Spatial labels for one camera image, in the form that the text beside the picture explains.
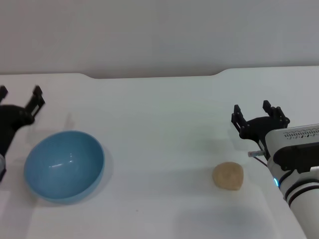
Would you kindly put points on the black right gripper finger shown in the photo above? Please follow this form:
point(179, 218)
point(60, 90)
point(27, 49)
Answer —
point(239, 119)
point(277, 115)

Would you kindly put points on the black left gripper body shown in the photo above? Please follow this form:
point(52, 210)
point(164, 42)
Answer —
point(12, 119)

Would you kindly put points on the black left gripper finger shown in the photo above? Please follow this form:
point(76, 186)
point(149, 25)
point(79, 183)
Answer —
point(36, 103)
point(3, 92)

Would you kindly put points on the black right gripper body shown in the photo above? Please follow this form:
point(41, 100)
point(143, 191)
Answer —
point(256, 129)

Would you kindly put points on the tan egg yolk pastry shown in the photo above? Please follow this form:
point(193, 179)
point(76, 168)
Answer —
point(228, 175)

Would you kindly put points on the blue bowl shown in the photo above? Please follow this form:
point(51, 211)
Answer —
point(62, 171)

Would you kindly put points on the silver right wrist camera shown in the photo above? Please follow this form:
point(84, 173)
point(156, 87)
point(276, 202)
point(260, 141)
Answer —
point(286, 142)

